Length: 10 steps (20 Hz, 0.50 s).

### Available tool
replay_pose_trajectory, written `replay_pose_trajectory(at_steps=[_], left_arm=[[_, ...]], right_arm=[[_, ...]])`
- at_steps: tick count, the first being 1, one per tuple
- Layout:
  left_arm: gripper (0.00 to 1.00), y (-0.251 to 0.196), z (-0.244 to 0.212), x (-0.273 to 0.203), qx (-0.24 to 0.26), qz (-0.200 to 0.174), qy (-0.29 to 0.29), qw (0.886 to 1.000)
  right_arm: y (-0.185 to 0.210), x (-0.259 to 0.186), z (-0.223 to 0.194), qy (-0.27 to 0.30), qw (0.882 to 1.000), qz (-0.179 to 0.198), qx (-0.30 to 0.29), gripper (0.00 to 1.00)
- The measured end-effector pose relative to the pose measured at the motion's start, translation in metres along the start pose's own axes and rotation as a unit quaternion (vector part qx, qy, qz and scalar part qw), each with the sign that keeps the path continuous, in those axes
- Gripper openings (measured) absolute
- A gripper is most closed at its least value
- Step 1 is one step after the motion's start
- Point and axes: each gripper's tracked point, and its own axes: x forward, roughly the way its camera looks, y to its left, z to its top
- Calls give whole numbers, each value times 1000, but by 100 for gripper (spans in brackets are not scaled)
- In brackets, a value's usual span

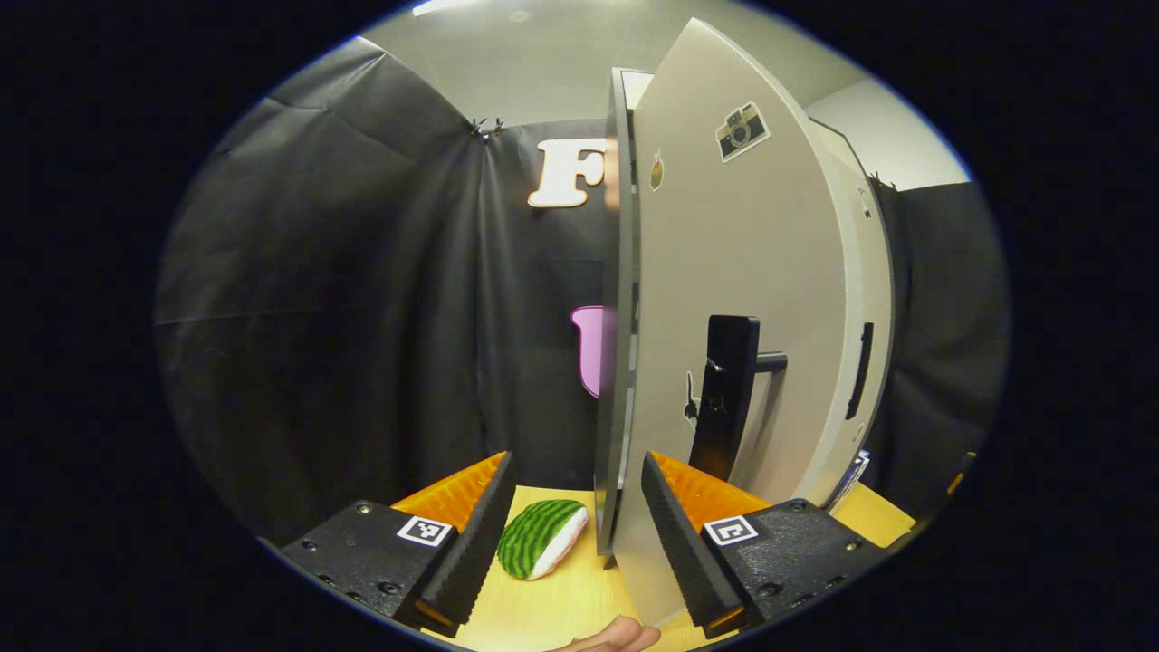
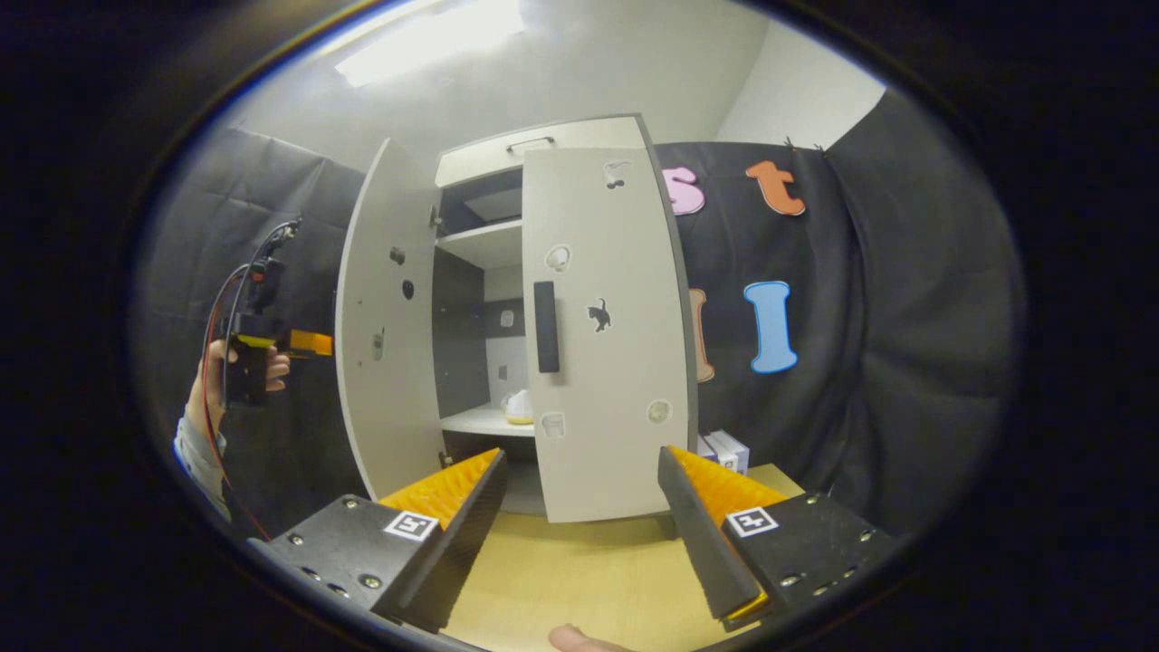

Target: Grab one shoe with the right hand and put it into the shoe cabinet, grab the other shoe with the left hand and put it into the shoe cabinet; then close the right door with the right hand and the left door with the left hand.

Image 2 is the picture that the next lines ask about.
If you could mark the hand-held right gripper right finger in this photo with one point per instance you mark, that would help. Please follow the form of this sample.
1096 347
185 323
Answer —
702 552

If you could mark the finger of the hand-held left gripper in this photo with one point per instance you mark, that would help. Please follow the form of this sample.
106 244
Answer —
312 343

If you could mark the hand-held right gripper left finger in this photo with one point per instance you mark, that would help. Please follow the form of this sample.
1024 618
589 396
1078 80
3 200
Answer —
462 543

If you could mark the white cabinet door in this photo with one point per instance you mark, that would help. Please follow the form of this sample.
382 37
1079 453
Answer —
616 407
389 407

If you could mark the white shoe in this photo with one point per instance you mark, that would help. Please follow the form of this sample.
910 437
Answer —
519 409

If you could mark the white shoe cabinet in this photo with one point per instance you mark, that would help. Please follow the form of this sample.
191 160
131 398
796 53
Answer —
462 344

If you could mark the white cabinet shelf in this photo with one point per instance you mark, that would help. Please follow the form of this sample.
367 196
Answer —
484 243
480 421

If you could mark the white cabinet drawer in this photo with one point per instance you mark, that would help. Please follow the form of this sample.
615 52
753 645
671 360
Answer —
579 134

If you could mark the small upright box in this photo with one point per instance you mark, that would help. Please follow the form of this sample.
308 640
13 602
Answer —
706 448
738 450
722 453

